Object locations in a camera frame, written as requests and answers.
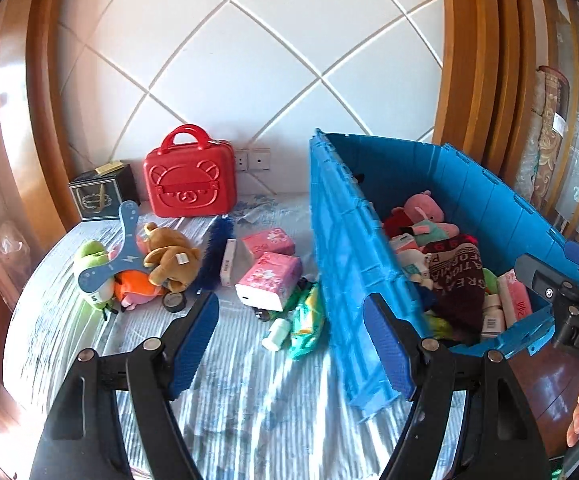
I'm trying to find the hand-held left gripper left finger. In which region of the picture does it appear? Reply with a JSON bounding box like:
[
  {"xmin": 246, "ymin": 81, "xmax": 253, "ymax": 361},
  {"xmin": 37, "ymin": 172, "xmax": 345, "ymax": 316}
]
[{"xmin": 28, "ymin": 291, "xmax": 220, "ymax": 480}]

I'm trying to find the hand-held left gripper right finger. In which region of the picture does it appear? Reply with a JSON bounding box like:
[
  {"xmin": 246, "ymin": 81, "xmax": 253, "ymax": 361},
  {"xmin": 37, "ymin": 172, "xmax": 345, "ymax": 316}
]
[{"xmin": 363, "ymin": 292, "xmax": 553, "ymax": 480}]

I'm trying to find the pink floral tissue pack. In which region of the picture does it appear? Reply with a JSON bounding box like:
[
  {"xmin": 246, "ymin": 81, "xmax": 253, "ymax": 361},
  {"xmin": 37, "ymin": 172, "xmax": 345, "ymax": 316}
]
[
  {"xmin": 497, "ymin": 269, "xmax": 533, "ymax": 331},
  {"xmin": 234, "ymin": 251, "xmax": 303, "ymax": 312}
]

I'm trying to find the large white tan-label bottle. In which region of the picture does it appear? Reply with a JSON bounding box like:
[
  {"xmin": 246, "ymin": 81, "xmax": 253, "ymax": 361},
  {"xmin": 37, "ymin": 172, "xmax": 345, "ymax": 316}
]
[{"xmin": 480, "ymin": 308, "xmax": 507, "ymax": 338}]

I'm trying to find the blue plastic crate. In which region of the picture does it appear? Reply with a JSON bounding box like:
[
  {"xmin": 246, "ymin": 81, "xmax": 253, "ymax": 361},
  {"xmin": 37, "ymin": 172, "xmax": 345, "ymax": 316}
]
[{"xmin": 308, "ymin": 128, "xmax": 579, "ymax": 423}]

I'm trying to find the small white green-label bottle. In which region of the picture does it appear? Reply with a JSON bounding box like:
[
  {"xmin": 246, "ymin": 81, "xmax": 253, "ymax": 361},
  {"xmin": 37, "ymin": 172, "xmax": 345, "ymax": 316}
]
[{"xmin": 262, "ymin": 317, "xmax": 291, "ymax": 352}]

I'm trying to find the maroon knit hat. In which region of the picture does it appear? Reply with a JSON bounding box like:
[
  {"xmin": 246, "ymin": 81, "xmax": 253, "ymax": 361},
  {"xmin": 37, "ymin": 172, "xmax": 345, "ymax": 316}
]
[{"xmin": 422, "ymin": 234, "xmax": 487, "ymax": 341}]

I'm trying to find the blue boomerang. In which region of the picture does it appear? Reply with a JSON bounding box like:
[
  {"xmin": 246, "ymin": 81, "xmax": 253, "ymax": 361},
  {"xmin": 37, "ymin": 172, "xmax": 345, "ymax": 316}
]
[{"xmin": 78, "ymin": 201, "xmax": 146, "ymax": 295}]

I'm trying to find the red plush toy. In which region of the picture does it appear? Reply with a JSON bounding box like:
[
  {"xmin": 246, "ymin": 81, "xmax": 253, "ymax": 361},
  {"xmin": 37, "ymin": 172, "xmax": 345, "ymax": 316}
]
[{"xmin": 382, "ymin": 207, "xmax": 413, "ymax": 238}]

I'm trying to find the pink pig plush teal dress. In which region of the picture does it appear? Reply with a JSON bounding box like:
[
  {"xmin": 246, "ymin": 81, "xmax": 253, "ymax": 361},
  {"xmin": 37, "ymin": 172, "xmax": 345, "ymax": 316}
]
[{"xmin": 402, "ymin": 190, "xmax": 460, "ymax": 248}]

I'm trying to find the green frog plush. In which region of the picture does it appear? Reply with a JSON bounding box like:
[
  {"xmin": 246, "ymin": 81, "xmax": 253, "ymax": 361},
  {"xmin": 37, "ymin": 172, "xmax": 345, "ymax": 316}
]
[{"xmin": 74, "ymin": 240, "xmax": 120, "ymax": 311}]

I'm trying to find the orange pink pig plush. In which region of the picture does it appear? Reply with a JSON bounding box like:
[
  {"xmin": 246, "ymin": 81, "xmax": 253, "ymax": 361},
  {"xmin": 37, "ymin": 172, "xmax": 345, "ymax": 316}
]
[{"xmin": 114, "ymin": 267, "xmax": 168, "ymax": 311}]

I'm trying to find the green wet wipes pack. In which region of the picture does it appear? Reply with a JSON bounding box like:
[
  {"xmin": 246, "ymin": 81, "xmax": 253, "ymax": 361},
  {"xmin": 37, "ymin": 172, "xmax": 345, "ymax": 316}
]
[{"xmin": 288, "ymin": 282, "xmax": 327, "ymax": 361}]

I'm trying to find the brown bear plush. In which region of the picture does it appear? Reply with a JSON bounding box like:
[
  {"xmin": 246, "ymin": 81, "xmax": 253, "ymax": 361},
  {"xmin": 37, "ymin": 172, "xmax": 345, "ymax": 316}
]
[{"xmin": 140, "ymin": 222, "xmax": 203, "ymax": 293}]

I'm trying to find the slim white box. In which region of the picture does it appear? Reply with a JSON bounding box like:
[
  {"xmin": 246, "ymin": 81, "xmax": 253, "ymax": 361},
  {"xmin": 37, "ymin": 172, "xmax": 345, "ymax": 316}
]
[{"xmin": 220, "ymin": 238, "xmax": 238, "ymax": 288}]

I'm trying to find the blue feather brush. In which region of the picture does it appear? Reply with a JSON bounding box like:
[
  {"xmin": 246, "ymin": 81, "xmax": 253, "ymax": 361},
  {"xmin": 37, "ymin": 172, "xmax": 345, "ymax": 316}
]
[{"xmin": 190, "ymin": 215, "xmax": 235, "ymax": 295}]

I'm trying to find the small pink tissue pack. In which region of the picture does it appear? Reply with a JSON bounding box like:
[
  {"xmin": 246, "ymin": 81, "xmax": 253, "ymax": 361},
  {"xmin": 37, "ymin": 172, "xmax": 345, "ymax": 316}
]
[{"xmin": 241, "ymin": 227, "xmax": 295, "ymax": 261}]

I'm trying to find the patterned rolled mat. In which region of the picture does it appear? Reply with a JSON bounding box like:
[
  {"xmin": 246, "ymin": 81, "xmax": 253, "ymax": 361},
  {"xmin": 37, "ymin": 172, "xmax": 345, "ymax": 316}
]
[{"xmin": 514, "ymin": 65, "xmax": 573, "ymax": 211}]

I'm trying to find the red bear suitcase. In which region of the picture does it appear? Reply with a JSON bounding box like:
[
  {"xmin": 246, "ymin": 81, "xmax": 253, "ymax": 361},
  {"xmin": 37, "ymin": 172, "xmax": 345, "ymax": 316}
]
[{"xmin": 143, "ymin": 124, "xmax": 235, "ymax": 218}]

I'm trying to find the black gift box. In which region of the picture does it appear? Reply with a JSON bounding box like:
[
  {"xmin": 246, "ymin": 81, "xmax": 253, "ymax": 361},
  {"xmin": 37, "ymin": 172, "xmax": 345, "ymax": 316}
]
[{"xmin": 68, "ymin": 163, "xmax": 141, "ymax": 222}]

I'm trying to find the clear plastic bag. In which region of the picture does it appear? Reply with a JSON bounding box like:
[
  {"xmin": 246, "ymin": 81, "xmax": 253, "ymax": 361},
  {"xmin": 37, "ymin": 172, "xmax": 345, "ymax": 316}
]
[{"xmin": 0, "ymin": 220, "xmax": 33, "ymax": 257}]

